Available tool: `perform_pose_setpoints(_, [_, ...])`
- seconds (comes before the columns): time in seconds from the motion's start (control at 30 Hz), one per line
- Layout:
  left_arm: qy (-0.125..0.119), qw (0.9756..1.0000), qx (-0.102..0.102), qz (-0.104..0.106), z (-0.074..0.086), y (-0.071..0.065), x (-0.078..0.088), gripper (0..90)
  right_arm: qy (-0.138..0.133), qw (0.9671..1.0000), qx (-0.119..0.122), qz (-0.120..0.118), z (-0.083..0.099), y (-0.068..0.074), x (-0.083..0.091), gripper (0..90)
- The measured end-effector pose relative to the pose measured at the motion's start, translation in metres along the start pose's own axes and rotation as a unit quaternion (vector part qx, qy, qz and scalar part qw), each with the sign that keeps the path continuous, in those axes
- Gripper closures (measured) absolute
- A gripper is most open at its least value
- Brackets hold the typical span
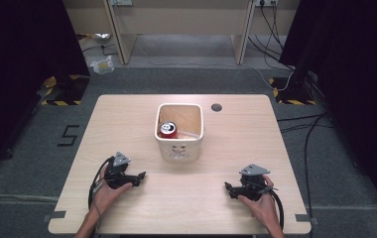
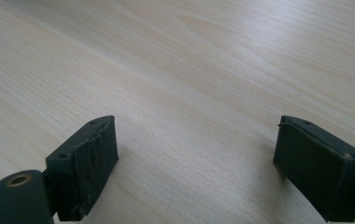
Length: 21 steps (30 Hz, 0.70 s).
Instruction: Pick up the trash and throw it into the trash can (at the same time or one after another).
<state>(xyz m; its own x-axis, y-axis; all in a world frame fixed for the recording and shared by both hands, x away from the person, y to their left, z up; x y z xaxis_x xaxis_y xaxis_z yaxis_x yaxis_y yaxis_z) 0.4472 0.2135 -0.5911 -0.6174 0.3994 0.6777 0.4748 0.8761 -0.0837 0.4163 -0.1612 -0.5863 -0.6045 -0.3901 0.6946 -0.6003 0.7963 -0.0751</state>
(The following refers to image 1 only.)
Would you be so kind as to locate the crumpled foil bag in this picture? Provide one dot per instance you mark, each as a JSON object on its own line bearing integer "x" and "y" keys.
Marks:
{"x": 97, "y": 36}

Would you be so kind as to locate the black tape strip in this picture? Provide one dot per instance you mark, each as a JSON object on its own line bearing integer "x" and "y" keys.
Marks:
{"x": 305, "y": 218}
{"x": 55, "y": 216}

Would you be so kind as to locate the white square bin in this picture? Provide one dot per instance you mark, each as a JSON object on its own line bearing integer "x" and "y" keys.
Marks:
{"x": 178, "y": 148}

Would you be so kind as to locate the black stand base hazard tape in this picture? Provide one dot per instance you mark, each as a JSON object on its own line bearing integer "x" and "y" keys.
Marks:
{"x": 65, "y": 91}
{"x": 292, "y": 94}

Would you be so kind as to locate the white wall socket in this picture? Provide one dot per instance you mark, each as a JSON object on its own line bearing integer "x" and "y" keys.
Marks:
{"x": 266, "y": 2}

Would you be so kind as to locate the red drink can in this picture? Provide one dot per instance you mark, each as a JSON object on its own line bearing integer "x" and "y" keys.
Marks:
{"x": 168, "y": 129}

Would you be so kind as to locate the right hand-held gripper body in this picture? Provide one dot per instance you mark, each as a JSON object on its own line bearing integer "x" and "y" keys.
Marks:
{"x": 253, "y": 185}

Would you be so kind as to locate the person's right hand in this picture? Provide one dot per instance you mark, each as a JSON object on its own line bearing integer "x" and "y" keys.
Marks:
{"x": 261, "y": 210}

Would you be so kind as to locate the dark curtain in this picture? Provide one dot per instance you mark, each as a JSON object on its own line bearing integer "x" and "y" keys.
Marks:
{"x": 358, "y": 82}
{"x": 24, "y": 66}

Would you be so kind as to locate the crumpled clear plastic bag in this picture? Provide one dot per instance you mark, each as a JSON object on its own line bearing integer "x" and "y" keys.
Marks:
{"x": 102, "y": 66}

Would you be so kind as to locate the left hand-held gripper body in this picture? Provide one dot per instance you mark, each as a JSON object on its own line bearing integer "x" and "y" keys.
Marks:
{"x": 117, "y": 175}

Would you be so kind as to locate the person's left hand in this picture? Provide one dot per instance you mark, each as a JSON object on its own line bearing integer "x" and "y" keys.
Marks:
{"x": 105, "y": 196}

